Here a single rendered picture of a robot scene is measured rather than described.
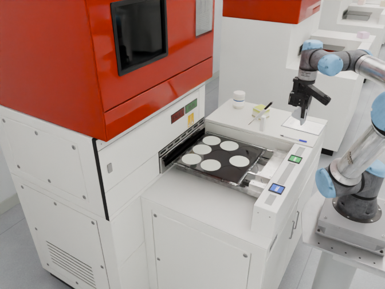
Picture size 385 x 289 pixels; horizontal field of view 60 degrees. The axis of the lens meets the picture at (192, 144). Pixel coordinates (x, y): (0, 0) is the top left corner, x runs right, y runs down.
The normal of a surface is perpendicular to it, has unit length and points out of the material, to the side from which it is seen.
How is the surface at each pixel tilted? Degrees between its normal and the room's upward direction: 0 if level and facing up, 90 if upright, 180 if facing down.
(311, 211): 0
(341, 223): 1
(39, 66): 90
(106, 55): 90
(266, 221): 90
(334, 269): 90
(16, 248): 0
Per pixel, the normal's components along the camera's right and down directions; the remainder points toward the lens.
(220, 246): -0.51, 0.44
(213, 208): 0.00, -0.86
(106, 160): 0.86, 0.26
